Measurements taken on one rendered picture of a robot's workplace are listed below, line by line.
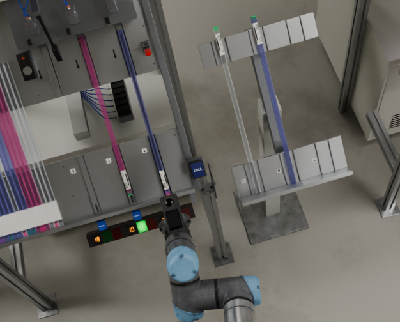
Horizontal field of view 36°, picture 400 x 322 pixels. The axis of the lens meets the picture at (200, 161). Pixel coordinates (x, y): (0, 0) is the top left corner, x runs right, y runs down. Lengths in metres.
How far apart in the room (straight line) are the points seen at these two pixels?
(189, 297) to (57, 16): 0.82
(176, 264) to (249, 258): 1.09
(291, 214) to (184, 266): 1.18
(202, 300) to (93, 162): 0.57
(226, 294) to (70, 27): 0.83
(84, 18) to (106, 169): 0.45
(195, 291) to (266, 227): 1.09
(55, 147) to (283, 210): 0.99
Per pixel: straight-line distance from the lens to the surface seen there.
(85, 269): 2.64
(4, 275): 2.24
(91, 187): 1.88
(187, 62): 3.03
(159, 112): 2.15
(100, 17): 1.75
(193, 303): 1.54
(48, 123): 2.23
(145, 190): 1.88
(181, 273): 1.48
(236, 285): 1.53
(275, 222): 2.59
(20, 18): 1.77
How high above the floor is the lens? 2.41
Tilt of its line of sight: 62 degrees down
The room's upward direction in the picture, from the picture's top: 13 degrees counter-clockwise
